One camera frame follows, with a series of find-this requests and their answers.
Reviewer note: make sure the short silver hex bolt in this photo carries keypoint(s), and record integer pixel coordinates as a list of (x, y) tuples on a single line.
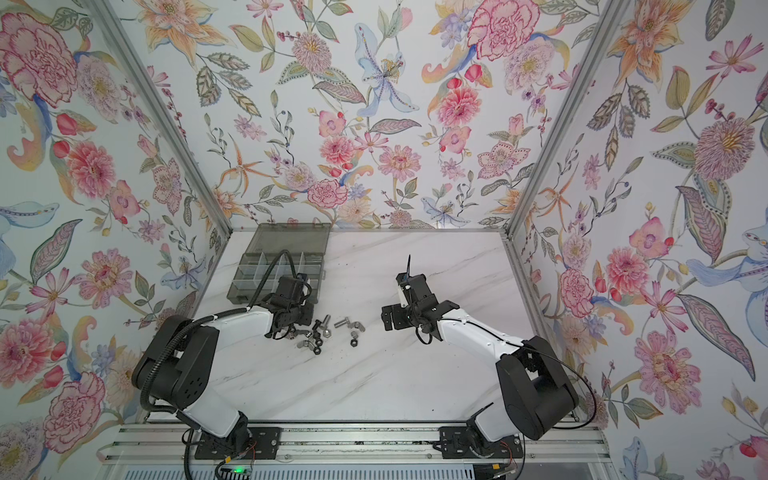
[(339, 324)]

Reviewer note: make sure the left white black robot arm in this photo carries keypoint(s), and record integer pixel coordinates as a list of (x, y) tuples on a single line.
[(173, 373)]

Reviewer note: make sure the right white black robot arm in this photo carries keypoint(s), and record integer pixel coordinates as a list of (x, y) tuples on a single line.
[(535, 389)]

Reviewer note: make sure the silver wing nut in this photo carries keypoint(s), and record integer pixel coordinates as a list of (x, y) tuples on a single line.
[(357, 327)]

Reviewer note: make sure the long silver hex bolt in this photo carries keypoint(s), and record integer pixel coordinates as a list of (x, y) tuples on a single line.
[(325, 330)]

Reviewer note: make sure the left aluminium corner post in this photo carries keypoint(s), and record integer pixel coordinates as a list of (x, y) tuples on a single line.
[(104, 16)]

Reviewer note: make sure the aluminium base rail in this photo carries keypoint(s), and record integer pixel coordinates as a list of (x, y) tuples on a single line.
[(293, 443)]

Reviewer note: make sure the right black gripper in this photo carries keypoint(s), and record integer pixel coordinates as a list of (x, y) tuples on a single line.
[(397, 311)]

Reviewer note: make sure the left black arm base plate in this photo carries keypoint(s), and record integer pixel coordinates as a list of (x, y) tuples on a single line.
[(237, 444)]

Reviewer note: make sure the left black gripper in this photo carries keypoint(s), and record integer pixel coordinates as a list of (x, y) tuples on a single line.
[(308, 307)]

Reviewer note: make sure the aluminium corner post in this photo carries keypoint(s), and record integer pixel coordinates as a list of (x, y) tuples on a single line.
[(606, 27), (104, 16)]

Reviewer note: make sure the grey plastic organizer box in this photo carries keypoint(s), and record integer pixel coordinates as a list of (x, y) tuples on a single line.
[(278, 250)]

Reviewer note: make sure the right aluminium corner post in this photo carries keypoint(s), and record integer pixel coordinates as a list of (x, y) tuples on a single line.
[(606, 27)]

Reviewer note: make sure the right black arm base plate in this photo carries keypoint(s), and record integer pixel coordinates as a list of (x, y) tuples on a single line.
[(464, 442)]

